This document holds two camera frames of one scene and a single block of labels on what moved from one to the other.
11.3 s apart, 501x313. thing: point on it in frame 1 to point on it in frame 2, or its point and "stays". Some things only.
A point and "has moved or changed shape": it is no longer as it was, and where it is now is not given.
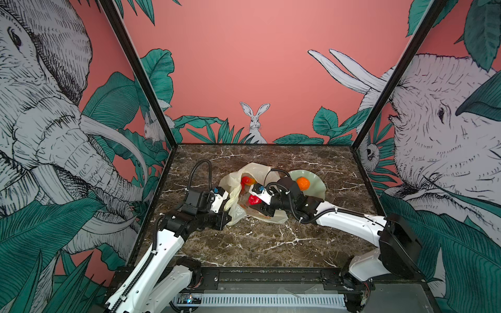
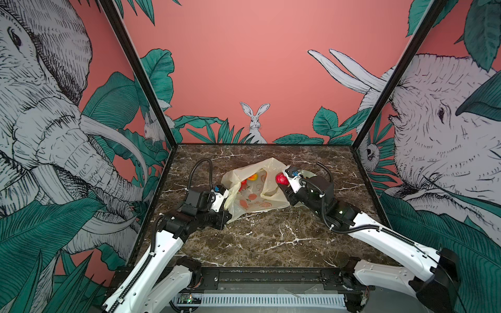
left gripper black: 222,222 stays
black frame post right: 429,18 stays
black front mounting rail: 303,278 stays
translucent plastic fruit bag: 237,203 has moved or changed shape
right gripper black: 268,210 to 290,194
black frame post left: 139,71 stays
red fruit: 254,199 to 281,178
